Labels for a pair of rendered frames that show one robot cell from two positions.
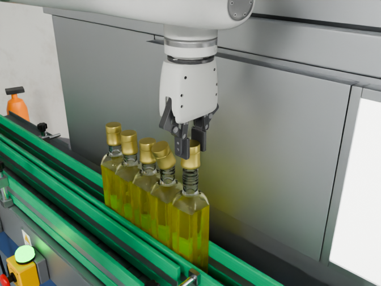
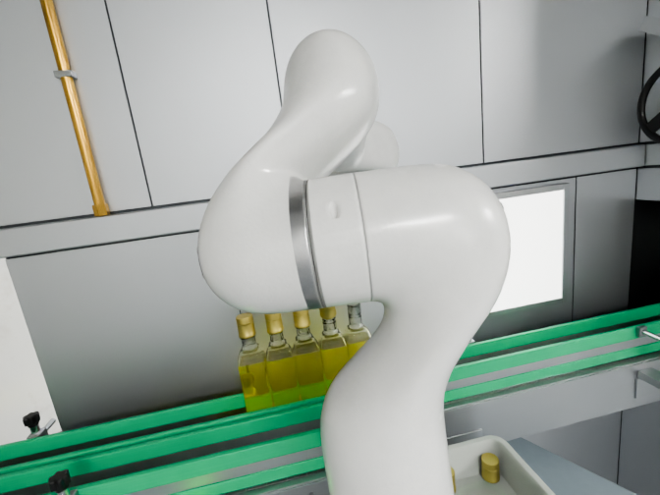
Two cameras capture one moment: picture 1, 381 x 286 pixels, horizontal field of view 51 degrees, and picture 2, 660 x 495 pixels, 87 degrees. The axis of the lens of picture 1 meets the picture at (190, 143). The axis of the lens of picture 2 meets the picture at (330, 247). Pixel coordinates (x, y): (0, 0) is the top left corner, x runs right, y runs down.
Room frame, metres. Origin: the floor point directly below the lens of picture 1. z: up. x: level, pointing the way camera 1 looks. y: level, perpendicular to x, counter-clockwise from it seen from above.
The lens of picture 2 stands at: (0.23, 0.59, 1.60)
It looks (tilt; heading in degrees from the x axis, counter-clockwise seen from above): 12 degrees down; 307
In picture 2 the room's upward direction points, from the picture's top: 7 degrees counter-clockwise
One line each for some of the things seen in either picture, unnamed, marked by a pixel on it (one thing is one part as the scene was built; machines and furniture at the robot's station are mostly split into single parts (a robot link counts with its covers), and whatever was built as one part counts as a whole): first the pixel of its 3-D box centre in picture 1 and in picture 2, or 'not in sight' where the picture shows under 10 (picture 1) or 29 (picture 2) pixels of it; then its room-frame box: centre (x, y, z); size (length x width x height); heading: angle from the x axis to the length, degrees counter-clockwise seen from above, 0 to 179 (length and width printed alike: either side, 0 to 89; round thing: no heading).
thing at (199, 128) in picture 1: (203, 130); not in sight; (0.65, -0.02, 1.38); 0.03 x 0.03 x 0.07; 46
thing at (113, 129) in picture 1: (114, 133); (246, 325); (0.79, 0.17, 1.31); 0.04 x 0.04 x 0.04
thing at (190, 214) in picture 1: (190, 236); (360, 367); (0.63, 0.00, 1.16); 0.06 x 0.06 x 0.21; 46
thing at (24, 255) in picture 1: (24, 253); not in sight; (0.75, 0.40, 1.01); 0.05 x 0.05 x 0.03
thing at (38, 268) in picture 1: (27, 270); not in sight; (0.75, 0.40, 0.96); 0.07 x 0.07 x 0.07; 46
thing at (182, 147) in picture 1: (177, 141); not in sight; (0.61, 0.02, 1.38); 0.03 x 0.03 x 0.07; 46
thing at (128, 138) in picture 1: (128, 142); (273, 320); (0.75, 0.13, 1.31); 0.04 x 0.04 x 0.04
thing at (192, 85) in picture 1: (190, 84); not in sight; (0.63, 0.00, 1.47); 0.10 x 0.07 x 0.11; 136
